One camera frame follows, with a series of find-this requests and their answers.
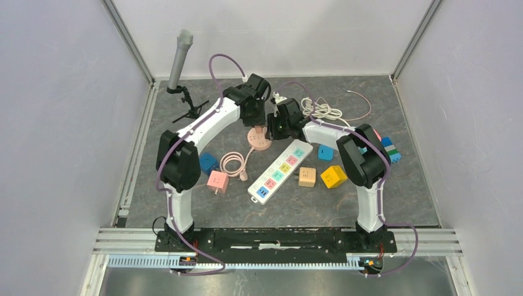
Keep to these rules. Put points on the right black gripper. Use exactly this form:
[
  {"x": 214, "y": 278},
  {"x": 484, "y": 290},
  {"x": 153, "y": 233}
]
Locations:
[{"x": 272, "y": 134}]

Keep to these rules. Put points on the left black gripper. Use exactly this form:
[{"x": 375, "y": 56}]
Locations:
[{"x": 260, "y": 119}]

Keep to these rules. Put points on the pink round socket hub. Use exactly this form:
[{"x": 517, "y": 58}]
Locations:
[{"x": 257, "y": 140}]

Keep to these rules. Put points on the small blue plug adapter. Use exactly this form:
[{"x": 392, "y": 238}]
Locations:
[{"x": 325, "y": 153}]

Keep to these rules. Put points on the beige cube socket adapter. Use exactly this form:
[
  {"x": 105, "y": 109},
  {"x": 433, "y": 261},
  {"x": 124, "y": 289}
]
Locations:
[{"x": 305, "y": 176}]

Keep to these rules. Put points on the yellow cube socket adapter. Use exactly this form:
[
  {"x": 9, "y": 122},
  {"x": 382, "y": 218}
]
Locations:
[{"x": 333, "y": 177}]

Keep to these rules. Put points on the white multicolour power strip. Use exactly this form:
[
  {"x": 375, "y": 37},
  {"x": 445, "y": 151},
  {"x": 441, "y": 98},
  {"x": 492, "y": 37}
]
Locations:
[{"x": 283, "y": 167}]

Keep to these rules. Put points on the blue cube socket adapter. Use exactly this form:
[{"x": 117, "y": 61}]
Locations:
[{"x": 208, "y": 163}]

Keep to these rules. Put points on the pink cube socket adapter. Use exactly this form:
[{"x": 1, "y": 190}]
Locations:
[{"x": 218, "y": 182}]

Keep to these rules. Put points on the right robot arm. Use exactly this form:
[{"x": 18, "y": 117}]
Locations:
[{"x": 365, "y": 160}]

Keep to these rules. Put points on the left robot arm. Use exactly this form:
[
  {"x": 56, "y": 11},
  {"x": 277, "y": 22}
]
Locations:
[{"x": 178, "y": 167}]

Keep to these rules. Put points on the grey microphone on stand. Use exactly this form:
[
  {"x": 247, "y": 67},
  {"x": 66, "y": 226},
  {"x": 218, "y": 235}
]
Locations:
[{"x": 184, "y": 41}]

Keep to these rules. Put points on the blue green striped adapter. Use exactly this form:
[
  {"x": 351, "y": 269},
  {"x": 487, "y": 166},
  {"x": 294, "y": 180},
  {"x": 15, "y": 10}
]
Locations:
[{"x": 392, "y": 151}]

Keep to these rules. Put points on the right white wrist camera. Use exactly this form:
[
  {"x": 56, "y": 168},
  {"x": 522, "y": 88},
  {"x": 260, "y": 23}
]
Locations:
[{"x": 277, "y": 98}]

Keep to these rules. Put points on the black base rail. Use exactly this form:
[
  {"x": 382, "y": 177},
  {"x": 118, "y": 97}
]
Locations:
[{"x": 289, "y": 246}]

